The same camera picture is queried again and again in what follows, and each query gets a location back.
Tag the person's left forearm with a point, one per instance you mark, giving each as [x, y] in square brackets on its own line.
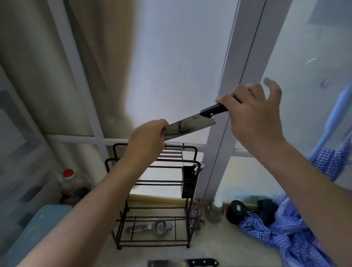
[88, 214]

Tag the light blue clothes hanger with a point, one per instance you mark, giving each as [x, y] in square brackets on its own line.
[331, 128]

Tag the beige curtain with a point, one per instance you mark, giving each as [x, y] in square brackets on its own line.
[41, 68]

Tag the spotted fabric pouch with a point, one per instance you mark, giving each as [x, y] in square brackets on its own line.
[194, 217]

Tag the metal utensil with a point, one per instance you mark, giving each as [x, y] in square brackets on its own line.
[200, 167]

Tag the light blue plastic box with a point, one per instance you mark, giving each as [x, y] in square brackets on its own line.
[35, 231]

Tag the black round container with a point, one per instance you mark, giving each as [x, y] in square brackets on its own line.
[236, 211]

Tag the metal lemon squeezer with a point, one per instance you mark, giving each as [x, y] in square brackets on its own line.
[159, 227]

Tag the white window frame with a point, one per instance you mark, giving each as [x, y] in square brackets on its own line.
[233, 68]

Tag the black utensil holder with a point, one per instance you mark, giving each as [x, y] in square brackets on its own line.
[189, 184]

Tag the person's right forearm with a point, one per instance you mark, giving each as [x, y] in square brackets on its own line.
[308, 187]

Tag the blue checkered cloth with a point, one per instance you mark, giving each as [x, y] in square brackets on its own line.
[288, 233]

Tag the person's left hand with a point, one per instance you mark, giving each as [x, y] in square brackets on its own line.
[143, 143]

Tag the person's right hand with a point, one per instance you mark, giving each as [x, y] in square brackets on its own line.
[255, 118]

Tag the glass jar with metal lid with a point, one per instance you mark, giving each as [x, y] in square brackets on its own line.
[214, 213]

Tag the red-capped plastic bottle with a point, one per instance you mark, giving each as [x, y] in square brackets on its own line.
[68, 173]

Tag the black metal knife rack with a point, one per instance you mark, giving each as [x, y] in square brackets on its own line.
[176, 161]

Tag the dark green cloth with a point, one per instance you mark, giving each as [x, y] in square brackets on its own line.
[268, 210]

